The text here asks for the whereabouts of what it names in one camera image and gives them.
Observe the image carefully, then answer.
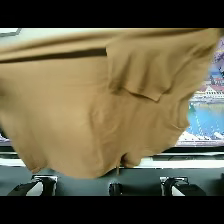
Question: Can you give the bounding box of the brown T-shirt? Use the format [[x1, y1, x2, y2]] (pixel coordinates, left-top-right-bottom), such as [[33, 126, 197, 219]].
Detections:
[[0, 28, 224, 180]]

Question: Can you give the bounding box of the silver frame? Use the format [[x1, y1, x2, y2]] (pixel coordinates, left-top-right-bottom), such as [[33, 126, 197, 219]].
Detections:
[[0, 151, 224, 197]]

